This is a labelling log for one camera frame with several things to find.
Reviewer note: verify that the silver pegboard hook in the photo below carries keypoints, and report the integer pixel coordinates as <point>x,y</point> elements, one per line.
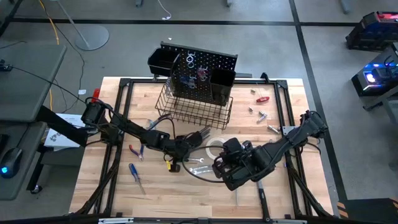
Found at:
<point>190,59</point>

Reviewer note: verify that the grey desk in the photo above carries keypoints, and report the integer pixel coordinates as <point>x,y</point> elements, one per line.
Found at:
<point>21,189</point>
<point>28,87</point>

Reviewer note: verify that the black hex key set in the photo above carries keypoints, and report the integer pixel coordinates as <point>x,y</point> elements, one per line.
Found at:
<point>205,132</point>

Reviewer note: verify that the silver aluminium rail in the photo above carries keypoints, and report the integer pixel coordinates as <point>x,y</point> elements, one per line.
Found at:
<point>289,221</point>
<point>115,221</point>

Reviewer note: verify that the small white tag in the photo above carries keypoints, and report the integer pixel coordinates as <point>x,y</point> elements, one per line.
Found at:
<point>81,92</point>

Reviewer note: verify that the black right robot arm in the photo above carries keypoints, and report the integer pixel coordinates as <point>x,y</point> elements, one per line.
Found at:
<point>280,146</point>

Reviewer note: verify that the small black desk device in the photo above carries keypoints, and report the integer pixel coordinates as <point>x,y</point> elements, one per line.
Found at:
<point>4,67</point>

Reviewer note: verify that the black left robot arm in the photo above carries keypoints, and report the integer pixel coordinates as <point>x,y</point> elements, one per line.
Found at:
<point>136,129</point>

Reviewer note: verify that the silver metal bit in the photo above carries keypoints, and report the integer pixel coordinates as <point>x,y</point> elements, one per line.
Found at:
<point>273,129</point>

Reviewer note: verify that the lit computer case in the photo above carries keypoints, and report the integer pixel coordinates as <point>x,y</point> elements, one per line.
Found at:
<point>382,81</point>

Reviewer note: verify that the black yellow striped box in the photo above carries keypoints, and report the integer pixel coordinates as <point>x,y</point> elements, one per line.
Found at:
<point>373,211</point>

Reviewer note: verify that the grey floor stand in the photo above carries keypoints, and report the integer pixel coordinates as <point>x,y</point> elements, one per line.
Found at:
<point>93,37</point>

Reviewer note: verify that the white tape roll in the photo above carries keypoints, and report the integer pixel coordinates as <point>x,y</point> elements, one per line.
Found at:
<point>210,149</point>

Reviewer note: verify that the white printed paper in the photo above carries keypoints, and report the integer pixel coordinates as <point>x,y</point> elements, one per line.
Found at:
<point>62,140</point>

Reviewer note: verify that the desk caster wheel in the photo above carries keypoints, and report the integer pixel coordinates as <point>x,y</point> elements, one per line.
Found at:
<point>36,189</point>

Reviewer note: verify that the red plastic object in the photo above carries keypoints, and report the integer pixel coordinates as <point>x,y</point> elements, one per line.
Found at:
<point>96,93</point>

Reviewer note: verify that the wide black plastic bin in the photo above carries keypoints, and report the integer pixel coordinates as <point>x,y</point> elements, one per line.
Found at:
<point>162,62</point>

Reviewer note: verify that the tall black plastic bin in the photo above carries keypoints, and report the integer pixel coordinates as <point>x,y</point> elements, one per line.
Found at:
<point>221,85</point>

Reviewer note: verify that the grey metal stand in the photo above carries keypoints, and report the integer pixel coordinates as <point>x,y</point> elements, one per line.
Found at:
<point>392,124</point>

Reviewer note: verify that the black computer mouse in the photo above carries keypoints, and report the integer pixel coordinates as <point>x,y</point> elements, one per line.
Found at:
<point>11,160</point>

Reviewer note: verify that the small blue screwdriver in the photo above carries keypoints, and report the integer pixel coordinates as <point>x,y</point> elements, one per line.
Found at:
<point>133,171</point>

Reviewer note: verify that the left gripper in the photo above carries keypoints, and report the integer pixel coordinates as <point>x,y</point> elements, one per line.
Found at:
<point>175,152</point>

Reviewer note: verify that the grey furniture leg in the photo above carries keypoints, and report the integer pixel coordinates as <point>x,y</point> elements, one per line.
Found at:
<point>138,2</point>
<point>345,4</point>
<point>229,2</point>

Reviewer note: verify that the black red toolbox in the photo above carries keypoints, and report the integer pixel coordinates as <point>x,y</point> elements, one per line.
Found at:
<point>370,34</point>

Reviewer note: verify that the black pegboard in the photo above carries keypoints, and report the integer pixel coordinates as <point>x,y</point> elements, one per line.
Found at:
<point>214,62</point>

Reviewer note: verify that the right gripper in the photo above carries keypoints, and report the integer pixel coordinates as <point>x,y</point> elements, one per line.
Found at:
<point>239,168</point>

